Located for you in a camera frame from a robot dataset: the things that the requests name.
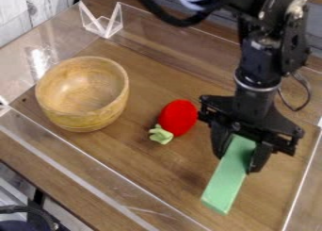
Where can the clear acrylic tray wall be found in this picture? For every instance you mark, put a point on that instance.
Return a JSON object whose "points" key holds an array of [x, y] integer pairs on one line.
{"points": [[127, 184]]}

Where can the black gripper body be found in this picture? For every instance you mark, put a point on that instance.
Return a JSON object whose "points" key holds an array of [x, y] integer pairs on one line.
{"points": [[274, 129]]}

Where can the green rectangular block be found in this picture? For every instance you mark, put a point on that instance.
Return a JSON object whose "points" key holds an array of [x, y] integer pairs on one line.
{"points": [[227, 179]]}

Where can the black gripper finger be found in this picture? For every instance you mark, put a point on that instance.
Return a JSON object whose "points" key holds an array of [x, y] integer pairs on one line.
{"points": [[220, 138], [259, 157]]}

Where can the clear acrylic corner bracket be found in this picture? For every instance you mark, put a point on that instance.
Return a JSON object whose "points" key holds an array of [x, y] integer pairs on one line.
{"points": [[103, 26]]}

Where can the black metal stand bracket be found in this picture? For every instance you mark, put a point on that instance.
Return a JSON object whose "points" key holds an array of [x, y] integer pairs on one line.
{"points": [[36, 219]]}

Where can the brown wooden bowl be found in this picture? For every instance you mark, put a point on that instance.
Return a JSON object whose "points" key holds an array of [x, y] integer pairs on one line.
{"points": [[82, 93]]}

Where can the red plush strawberry toy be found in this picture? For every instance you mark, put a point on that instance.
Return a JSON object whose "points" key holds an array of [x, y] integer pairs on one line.
{"points": [[176, 119]]}

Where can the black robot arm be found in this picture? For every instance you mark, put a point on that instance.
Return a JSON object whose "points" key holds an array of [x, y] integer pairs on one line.
{"points": [[271, 27]]}

